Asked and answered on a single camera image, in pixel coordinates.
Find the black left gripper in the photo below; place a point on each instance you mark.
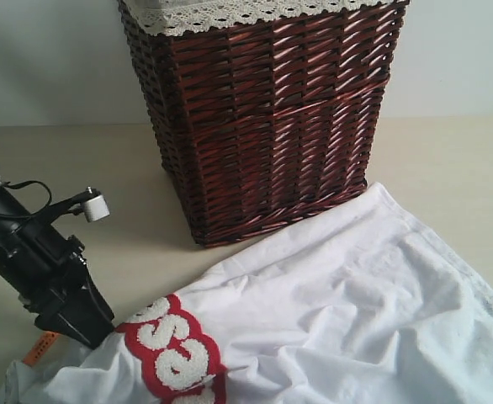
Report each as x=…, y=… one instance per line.
x=57, y=285

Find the white t-shirt red lettering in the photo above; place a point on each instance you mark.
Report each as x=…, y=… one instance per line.
x=360, y=304

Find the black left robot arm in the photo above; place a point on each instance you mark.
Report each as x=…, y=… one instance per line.
x=15, y=221

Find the dark brown wicker basket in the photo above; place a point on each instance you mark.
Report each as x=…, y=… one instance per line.
x=262, y=125

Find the orange garment tag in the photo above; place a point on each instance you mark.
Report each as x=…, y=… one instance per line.
x=40, y=348

